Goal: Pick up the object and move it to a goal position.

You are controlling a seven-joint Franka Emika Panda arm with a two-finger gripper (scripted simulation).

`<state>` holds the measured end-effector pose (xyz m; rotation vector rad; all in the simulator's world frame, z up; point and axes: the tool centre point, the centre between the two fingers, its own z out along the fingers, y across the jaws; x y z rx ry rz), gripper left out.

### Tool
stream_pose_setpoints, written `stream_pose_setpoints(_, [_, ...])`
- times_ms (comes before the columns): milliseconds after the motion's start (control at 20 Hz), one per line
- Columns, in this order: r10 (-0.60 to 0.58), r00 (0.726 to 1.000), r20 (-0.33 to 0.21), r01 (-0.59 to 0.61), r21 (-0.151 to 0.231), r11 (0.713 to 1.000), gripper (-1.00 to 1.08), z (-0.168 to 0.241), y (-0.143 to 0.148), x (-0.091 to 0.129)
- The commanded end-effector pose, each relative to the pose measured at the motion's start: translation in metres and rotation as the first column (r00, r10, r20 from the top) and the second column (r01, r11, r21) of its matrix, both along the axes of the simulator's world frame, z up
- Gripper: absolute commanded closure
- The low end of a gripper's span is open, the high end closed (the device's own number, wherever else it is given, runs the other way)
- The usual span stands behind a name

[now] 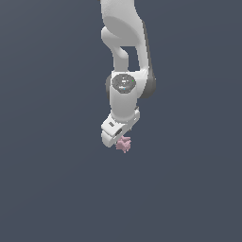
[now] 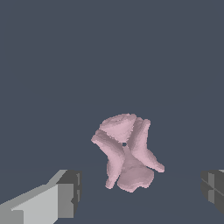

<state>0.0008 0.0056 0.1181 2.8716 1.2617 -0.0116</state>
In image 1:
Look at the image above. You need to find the small pink object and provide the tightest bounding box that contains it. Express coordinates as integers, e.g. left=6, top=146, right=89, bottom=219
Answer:
left=115, top=135, right=132, bottom=154

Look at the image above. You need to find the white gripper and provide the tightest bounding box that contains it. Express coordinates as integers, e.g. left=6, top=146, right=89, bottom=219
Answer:
left=100, top=107, right=142, bottom=148

